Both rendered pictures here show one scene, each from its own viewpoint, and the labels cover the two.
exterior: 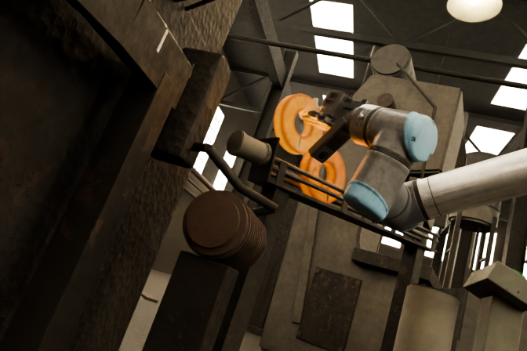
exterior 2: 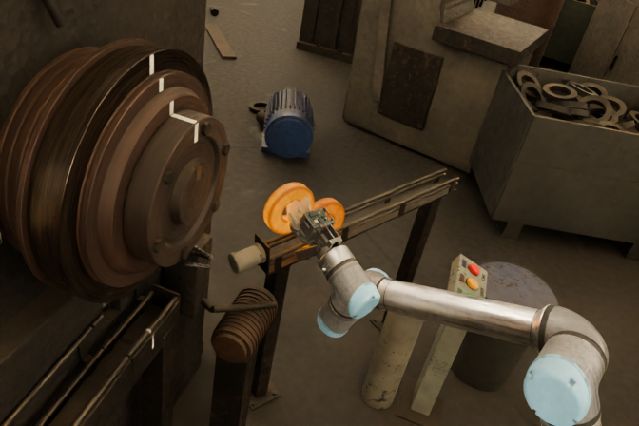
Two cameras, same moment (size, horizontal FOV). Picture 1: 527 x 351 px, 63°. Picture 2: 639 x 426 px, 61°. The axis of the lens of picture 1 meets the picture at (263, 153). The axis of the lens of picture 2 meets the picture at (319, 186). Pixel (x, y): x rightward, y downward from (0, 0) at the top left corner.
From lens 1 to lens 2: 1.32 m
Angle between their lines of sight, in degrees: 50
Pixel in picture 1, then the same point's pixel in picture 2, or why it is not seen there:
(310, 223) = not seen: outside the picture
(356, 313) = (436, 92)
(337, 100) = (310, 231)
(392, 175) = (344, 324)
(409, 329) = (391, 322)
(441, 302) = not seen: hidden behind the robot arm
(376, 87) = not seen: outside the picture
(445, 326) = (414, 324)
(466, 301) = (530, 126)
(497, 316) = not seen: hidden behind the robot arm
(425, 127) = (364, 305)
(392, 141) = (342, 308)
